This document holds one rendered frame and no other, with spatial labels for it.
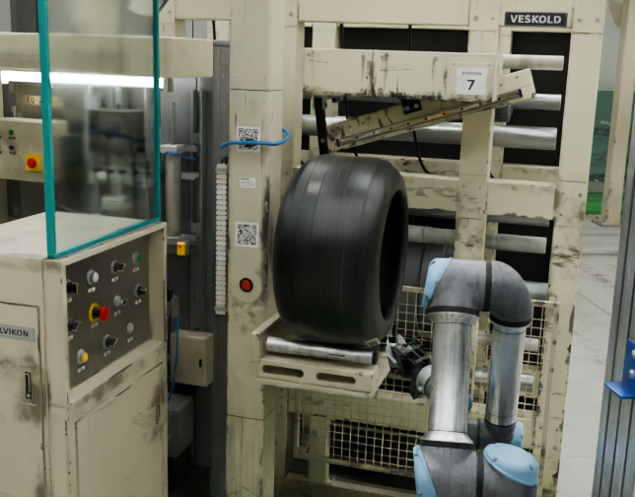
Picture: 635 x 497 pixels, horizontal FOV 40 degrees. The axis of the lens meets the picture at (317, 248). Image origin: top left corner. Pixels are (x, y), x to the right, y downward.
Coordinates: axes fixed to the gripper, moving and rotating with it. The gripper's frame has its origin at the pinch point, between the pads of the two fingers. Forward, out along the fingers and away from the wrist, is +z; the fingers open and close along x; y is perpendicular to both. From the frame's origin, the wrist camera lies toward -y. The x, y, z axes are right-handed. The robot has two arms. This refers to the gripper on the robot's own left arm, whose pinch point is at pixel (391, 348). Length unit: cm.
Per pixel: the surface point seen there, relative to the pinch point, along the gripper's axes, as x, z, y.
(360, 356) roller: 3.3, 18.1, -10.9
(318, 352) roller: 12.8, 26.2, -9.0
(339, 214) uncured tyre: -2.8, 21.3, 32.8
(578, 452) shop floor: -107, 81, -159
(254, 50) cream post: -4, 60, 74
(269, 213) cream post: 8, 52, 27
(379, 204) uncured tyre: -14.5, 20.4, 31.2
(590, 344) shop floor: -208, 202, -214
